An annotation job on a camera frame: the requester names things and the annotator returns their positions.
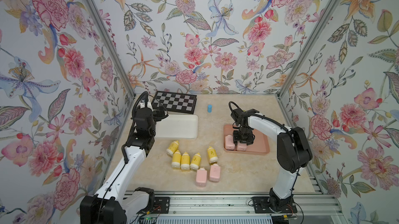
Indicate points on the yellow sharpener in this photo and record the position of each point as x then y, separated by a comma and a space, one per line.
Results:
185, 162
173, 147
196, 162
176, 160
212, 155

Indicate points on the pink sharpener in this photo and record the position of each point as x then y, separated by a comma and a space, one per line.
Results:
215, 173
229, 143
201, 177
241, 147

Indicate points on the white storage tray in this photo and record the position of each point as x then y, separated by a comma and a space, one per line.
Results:
178, 127

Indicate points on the yellow sharpener right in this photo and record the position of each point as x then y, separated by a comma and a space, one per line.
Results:
212, 155

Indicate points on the pink storage tray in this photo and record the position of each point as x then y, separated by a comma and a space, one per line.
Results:
259, 147

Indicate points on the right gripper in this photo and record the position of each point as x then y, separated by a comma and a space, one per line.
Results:
248, 140

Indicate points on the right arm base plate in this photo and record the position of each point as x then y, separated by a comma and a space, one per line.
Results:
273, 205

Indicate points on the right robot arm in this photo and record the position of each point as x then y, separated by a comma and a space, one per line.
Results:
293, 151

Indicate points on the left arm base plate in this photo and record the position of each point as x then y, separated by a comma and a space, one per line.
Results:
155, 205

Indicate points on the yellow sharpener far left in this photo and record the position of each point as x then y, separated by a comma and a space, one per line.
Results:
173, 147

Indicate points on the black white checkerboard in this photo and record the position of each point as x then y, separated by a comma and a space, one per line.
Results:
175, 102

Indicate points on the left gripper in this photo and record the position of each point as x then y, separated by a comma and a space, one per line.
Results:
158, 116

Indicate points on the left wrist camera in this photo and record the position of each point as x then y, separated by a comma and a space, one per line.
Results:
145, 103

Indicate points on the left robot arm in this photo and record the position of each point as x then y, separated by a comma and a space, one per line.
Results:
109, 205

